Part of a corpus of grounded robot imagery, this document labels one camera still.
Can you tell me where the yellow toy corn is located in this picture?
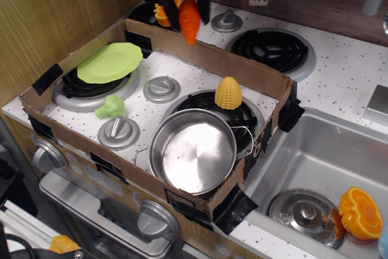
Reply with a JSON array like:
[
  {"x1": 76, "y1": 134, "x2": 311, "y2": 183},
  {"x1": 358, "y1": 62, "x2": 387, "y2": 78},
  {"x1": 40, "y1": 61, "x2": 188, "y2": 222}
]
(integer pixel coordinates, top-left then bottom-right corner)
[{"x1": 215, "y1": 76, "x2": 243, "y2": 110}]

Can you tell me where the silver stovetop knob lower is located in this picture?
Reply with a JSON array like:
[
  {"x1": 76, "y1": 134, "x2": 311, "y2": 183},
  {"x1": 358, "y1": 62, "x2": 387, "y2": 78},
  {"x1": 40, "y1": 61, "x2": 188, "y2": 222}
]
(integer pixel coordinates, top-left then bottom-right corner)
[{"x1": 98, "y1": 117, "x2": 140, "y2": 150}]

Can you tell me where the silver oven knob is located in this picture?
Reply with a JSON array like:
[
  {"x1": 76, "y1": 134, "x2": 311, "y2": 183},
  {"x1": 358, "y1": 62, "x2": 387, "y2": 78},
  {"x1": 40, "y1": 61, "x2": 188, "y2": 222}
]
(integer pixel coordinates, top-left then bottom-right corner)
[
  {"x1": 137, "y1": 199, "x2": 179, "y2": 240},
  {"x1": 32, "y1": 139, "x2": 68, "y2": 173}
]

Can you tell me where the silver oven knob left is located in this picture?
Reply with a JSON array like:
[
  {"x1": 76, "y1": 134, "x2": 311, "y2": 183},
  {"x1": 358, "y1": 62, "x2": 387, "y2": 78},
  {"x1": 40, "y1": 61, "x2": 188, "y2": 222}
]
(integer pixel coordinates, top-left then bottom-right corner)
[{"x1": 32, "y1": 139, "x2": 68, "y2": 173}]

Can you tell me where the stove burner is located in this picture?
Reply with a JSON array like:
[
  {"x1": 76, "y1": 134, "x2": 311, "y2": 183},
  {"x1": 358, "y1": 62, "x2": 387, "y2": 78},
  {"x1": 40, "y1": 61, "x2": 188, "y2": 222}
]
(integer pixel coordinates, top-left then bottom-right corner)
[
  {"x1": 226, "y1": 28, "x2": 317, "y2": 82},
  {"x1": 52, "y1": 64, "x2": 141, "y2": 113},
  {"x1": 129, "y1": 0, "x2": 185, "y2": 27},
  {"x1": 162, "y1": 90, "x2": 265, "y2": 156}
]

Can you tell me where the orange pumpkin half in sink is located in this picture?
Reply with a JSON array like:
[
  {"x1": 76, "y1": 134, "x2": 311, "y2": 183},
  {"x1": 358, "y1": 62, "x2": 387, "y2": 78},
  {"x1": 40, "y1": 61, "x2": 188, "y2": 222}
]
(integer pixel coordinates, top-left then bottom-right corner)
[{"x1": 338, "y1": 187, "x2": 383, "y2": 240}]

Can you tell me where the stainless steel pot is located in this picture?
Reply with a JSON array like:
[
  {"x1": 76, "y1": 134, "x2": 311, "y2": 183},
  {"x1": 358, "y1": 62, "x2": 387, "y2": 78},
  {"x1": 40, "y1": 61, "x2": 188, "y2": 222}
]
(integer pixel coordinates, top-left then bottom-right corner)
[{"x1": 144, "y1": 109, "x2": 241, "y2": 196}]

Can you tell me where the green toy broccoli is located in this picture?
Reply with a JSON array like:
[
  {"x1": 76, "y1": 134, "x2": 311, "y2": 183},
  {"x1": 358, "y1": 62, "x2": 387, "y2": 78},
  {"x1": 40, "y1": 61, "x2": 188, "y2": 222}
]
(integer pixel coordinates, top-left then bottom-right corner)
[{"x1": 94, "y1": 95, "x2": 125, "y2": 118}]

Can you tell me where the light green toy plate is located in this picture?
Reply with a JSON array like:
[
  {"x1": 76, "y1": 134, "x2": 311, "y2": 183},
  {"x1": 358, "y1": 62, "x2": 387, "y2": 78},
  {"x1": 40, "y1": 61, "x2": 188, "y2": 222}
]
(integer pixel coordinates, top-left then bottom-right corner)
[{"x1": 76, "y1": 42, "x2": 143, "y2": 84}]

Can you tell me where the silver oven knob right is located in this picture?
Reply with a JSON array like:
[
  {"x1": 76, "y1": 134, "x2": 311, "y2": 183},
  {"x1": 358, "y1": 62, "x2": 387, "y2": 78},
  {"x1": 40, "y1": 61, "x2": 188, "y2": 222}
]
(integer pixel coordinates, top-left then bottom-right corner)
[{"x1": 137, "y1": 199, "x2": 179, "y2": 240}]

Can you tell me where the grey toy sink basin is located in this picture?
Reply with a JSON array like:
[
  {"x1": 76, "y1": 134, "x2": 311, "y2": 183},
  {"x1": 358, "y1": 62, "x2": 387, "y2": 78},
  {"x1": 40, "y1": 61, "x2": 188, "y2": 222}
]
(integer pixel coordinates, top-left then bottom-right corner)
[{"x1": 244, "y1": 109, "x2": 387, "y2": 258}]

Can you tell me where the steel pot lid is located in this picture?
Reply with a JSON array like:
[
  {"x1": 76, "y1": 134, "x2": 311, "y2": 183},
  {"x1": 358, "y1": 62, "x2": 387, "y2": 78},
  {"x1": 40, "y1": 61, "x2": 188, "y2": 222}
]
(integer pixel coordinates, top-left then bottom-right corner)
[{"x1": 266, "y1": 188, "x2": 346, "y2": 249}]

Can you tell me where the silver stovetop knob upper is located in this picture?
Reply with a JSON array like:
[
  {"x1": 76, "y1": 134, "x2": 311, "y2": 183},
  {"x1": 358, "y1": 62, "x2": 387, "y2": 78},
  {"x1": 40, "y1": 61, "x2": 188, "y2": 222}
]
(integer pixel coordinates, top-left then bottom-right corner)
[{"x1": 143, "y1": 76, "x2": 181, "y2": 104}]

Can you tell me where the front right stove burner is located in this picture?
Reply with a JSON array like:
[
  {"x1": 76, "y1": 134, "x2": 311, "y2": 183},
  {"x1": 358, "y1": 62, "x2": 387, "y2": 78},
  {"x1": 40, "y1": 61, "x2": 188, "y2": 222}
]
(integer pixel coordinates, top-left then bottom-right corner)
[{"x1": 162, "y1": 90, "x2": 265, "y2": 156}]

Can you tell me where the silver stovetop knob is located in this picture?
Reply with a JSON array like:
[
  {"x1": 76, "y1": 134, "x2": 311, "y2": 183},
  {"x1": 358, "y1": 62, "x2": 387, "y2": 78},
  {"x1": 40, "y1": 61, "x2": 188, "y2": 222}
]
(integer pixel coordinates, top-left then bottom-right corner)
[
  {"x1": 211, "y1": 9, "x2": 243, "y2": 33},
  {"x1": 143, "y1": 76, "x2": 181, "y2": 104},
  {"x1": 98, "y1": 117, "x2": 140, "y2": 150}
]

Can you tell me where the silver stovetop knob back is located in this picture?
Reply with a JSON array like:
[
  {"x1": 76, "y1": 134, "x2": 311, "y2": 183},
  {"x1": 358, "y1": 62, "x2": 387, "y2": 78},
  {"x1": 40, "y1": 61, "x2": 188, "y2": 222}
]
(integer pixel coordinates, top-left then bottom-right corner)
[{"x1": 211, "y1": 9, "x2": 243, "y2": 33}]

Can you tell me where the orange toy carrot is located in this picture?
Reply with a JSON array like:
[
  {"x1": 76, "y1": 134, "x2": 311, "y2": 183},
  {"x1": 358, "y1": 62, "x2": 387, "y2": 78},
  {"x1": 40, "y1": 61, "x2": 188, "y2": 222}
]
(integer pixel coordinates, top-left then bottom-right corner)
[{"x1": 178, "y1": 0, "x2": 201, "y2": 45}]

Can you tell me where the orange pumpkin half on burner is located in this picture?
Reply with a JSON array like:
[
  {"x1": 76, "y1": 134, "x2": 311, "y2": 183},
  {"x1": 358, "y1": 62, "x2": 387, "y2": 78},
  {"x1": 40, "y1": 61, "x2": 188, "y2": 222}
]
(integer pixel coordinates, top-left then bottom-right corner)
[{"x1": 153, "y1": 3, "x2": 172, "y2": 28}]

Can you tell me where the brown cardboard fence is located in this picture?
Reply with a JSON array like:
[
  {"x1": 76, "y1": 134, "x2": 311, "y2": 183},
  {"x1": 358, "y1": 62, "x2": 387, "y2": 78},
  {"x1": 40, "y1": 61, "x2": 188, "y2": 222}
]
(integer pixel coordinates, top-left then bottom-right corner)
[{"x1": 19, "y1": 19, "x2": 303, "y2": 234}]

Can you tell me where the silver oven door handle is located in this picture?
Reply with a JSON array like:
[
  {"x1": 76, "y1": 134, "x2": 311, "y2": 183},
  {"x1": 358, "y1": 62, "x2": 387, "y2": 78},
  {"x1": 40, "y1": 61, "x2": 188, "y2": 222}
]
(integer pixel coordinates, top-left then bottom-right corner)
[{"x1": 39, "y1": 172, "x2": 173, "y2": 258}]

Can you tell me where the back left stove burner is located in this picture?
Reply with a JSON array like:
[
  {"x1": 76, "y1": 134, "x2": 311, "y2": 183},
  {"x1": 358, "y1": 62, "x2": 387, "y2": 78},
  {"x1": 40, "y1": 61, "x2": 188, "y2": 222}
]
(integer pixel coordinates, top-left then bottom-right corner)
[{"x1": 129, "y1": 0, "x2": 185, "y2": 27}]

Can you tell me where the front left stove burner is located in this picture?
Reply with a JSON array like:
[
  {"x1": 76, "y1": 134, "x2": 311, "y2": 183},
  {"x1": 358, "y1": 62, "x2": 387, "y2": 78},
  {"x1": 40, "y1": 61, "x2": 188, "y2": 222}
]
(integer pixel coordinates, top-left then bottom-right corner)
[{"x1": 52, "y1": 64, "x2": 141, "y2": 113}]

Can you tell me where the back right stove burner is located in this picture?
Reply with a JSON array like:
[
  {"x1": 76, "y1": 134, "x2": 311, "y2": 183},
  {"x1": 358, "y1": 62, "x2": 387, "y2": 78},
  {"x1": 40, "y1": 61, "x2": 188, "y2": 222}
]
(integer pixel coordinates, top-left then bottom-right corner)
[{"x1": 226, "y1": 28, "x2": 317, "y2": 82}]

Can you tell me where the orange tape piece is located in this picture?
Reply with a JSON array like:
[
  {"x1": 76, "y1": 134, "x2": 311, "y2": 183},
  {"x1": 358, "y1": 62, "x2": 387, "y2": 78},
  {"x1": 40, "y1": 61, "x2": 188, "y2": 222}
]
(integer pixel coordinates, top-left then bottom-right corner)
[{"x1": 49, "y1": 235, "x2": 79, "y2": 254}]

